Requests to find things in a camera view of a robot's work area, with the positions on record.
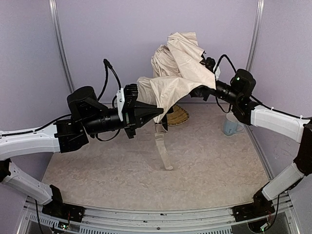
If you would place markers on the woven bamboo tray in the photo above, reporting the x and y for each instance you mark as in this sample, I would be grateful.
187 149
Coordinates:
177 115

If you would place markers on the aluminium corner post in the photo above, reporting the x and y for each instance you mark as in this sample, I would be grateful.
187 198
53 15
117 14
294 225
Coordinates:
61 49
256 33

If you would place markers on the left aluminium corner post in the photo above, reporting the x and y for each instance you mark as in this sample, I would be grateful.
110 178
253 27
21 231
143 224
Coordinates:
61 49

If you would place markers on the light blue ceramic mug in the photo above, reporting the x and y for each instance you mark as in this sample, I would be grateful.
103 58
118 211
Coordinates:
231 125

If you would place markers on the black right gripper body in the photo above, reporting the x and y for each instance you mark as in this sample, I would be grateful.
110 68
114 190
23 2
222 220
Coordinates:
210 88

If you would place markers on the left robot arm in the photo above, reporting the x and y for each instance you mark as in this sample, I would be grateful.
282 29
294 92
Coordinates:
69 133

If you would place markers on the aluminium front rail frame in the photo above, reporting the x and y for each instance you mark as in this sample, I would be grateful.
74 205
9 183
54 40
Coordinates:
281 218

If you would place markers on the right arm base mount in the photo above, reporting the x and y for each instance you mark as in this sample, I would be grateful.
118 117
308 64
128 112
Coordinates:
258 208

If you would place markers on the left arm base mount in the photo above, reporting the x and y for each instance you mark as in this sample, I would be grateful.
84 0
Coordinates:
64 211

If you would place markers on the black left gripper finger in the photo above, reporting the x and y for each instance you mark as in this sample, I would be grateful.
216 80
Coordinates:
145 118
147 109

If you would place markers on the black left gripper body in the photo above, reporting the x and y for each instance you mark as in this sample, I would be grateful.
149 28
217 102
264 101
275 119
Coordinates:
129 129

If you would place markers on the right aluminium corner post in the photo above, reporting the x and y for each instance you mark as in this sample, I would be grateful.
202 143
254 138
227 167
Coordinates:
256 33

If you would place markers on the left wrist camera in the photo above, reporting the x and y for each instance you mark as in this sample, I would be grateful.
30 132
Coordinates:
126 98

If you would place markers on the beige folding umbrella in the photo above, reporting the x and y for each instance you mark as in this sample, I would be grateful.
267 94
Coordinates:
177 70

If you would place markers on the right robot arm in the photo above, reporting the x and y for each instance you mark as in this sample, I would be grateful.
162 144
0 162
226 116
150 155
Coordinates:
239 95

